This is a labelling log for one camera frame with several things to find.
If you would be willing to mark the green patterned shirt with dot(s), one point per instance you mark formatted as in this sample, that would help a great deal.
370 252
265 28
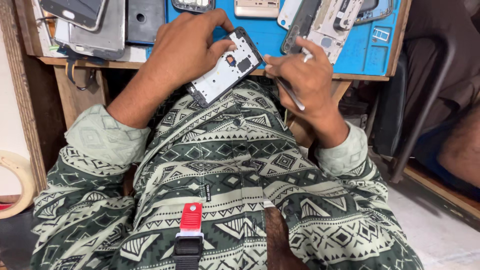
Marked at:
225 168

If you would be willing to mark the wooden workbench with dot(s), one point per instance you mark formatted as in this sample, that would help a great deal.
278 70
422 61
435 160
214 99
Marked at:
75 93

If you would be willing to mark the gold phone housing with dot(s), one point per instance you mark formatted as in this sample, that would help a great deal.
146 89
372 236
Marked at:
257 9

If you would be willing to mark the black phone frame white plate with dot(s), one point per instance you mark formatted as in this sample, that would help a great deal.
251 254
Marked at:
225 71

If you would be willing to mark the black phone back cover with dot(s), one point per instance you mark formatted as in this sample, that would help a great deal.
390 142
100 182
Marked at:
144 22

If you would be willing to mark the dark phone frame with parts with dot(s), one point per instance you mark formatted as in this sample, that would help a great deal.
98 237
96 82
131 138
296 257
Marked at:
193 4

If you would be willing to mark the blue repair work mat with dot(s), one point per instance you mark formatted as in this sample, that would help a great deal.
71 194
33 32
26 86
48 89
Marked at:
360 48

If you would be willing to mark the black flex part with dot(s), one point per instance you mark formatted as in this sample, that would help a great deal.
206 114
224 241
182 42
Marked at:
342 17

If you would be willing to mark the person's right hand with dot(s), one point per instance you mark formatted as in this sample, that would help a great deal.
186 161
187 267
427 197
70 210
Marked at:
311 82

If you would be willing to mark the black phone with glass screen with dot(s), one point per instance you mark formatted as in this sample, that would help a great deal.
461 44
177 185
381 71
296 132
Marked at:
75 11

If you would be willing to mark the beige tape roll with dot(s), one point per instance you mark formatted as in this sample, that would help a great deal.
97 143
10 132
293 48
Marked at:
22 176

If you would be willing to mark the white phone back cover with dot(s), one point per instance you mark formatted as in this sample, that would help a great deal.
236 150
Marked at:
288 13

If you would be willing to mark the silver sim card tray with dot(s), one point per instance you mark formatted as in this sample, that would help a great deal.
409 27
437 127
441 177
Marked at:
381 34

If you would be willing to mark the blue-edged phone frame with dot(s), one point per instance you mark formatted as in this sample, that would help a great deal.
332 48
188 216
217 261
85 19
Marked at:
375 13

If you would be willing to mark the silver metal tweezers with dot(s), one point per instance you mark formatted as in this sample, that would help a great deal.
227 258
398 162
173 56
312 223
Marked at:
290 93

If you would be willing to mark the person's left hand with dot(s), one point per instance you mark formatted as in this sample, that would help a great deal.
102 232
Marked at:
180 48

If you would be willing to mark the wooden floor platform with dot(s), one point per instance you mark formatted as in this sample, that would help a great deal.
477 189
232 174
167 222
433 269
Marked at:
442 191

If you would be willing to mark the black chair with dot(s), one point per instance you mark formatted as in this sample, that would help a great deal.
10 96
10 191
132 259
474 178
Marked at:
423 112

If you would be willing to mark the silver phone middle frame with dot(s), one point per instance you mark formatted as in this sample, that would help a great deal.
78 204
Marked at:
330 41

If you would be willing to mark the grey phone display panel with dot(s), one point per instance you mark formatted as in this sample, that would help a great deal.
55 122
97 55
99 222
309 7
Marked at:
101 41

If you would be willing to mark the black narrow phone frame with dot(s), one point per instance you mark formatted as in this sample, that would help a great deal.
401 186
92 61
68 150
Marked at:
298 32

